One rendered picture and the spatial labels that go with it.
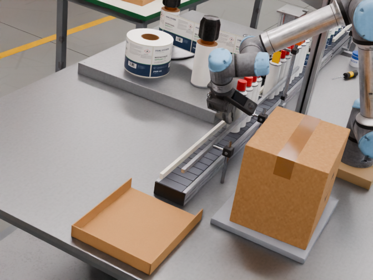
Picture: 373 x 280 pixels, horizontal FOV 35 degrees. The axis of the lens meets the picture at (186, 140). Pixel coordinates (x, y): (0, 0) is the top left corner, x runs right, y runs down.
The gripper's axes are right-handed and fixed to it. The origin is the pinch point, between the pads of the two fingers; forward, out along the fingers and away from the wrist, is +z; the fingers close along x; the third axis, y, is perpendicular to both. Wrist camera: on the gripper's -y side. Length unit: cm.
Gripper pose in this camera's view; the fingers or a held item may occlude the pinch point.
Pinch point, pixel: (231, 121)
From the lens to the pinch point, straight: 214.5
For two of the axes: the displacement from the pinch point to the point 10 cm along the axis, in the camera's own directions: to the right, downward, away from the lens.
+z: 1.2, 5.5, 8.3
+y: -8.7, -3.4, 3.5
